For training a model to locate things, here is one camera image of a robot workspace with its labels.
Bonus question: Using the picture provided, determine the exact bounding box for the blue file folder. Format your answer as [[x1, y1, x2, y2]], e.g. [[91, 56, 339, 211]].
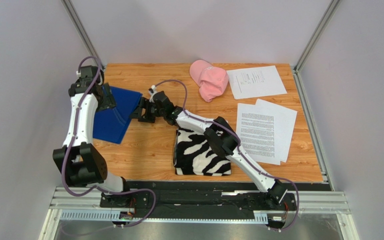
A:
[[92, 83, 142, 144]]

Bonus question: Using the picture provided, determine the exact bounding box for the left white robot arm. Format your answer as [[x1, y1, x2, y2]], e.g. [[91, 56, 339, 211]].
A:
[[52, 65, 126, 197]]

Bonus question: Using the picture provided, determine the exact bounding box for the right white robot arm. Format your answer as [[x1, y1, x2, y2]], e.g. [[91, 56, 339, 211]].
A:
[[129, 91, 288, 205]]

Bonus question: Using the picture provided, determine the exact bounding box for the pink baseball cap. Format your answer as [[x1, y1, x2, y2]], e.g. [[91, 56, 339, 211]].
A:
[[189, 59, 229, 103]]

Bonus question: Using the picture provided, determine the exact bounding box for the zebra print cushion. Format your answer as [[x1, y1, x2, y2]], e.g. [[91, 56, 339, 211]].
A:
[[173, 128, 232, 177]]

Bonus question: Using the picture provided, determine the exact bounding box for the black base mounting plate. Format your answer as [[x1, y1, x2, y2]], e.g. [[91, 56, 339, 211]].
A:
[[88, 181, 305, 220]]

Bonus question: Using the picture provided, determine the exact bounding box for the front printed paper sheet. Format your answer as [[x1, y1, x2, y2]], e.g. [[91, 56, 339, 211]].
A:
[[236, 103, 281, 165]]

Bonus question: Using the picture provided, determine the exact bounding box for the printed paper sheet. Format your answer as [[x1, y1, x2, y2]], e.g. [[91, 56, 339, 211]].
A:
[[236, 103, 281, 165], [227, 65, 287, 100]]

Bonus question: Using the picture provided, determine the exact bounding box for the top printed paper sheet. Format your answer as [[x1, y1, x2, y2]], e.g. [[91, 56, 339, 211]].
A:
[[227, 65, 287, 100]]

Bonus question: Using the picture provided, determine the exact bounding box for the rear white paper sheet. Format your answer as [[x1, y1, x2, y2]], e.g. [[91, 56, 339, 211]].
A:
[[255, 99, 298, 165]]

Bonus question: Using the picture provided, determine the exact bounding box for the left corner aluminium post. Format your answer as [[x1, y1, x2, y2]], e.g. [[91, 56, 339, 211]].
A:
[[60, 0, 106, 68]]

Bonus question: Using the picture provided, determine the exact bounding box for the corner aluminium post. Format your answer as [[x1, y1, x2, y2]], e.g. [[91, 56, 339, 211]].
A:
[[60, 0, 106, 68], [294, 0, 342, 73]]

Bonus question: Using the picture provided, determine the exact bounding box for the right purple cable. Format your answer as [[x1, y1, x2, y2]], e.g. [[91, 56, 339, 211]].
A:
[[149, 79, 301, 232]]

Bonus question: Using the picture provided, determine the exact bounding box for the aluminium frame rail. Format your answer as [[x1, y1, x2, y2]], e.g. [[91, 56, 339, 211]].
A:
[[38, 187, 359, 240]]

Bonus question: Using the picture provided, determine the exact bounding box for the right corner aluminium post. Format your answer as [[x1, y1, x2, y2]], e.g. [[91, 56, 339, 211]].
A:
[[294, 0, 342, 73]]

